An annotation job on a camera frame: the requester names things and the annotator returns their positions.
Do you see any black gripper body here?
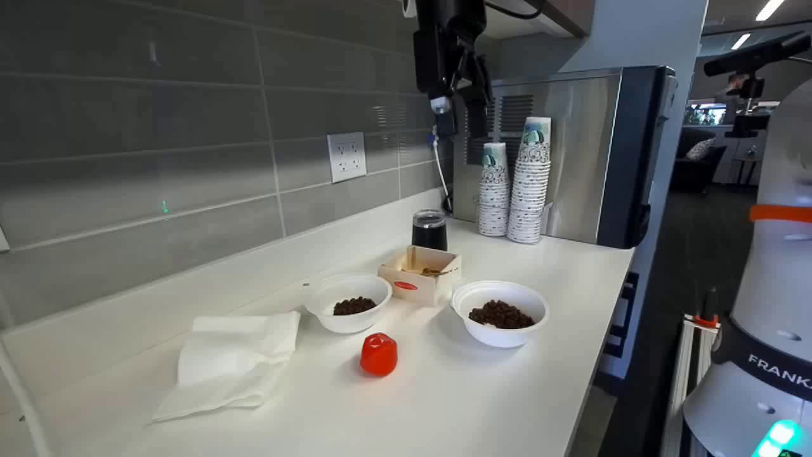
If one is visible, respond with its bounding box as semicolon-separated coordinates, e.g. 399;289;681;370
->
429;52;493;146

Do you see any clear cup lid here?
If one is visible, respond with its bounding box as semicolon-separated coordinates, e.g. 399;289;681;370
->
415;208;446;218

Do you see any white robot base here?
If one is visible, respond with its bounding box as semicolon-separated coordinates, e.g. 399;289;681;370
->
657;82;812;457

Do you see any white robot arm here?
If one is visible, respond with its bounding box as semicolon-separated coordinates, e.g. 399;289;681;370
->
415;0;493;147

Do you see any short paper cup stack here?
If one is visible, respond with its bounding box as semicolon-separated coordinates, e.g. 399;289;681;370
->
479;142;508;238

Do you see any tall paper cup stack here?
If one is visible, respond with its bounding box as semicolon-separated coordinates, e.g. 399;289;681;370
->
508;118;550;243

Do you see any black cup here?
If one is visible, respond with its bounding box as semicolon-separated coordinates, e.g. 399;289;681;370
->
412;218;446;252

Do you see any red plastic cup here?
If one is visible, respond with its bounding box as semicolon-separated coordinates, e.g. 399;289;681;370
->
360;332;399;375

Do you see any stainless steel appliance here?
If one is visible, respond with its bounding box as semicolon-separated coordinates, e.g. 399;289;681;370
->
454;66;676;250

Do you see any small white cardboard box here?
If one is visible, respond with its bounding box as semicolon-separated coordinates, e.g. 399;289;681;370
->
378;247;462;304

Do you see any white bowl near side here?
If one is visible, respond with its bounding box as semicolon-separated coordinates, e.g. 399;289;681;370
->
453;280;549;347

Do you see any white bowl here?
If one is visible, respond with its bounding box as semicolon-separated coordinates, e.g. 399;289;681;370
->
304;274;393;336
453;280;549;347

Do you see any white bowl far side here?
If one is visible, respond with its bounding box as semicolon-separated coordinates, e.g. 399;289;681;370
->
304;274;393;336

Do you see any white paper napkin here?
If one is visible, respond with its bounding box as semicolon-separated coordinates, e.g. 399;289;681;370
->
152;313;299;422

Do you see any white wall outlet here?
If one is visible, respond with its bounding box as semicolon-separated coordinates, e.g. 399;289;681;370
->
327;133;365;184

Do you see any black camera on stand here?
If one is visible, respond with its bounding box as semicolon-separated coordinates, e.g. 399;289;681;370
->
704;30;810;138

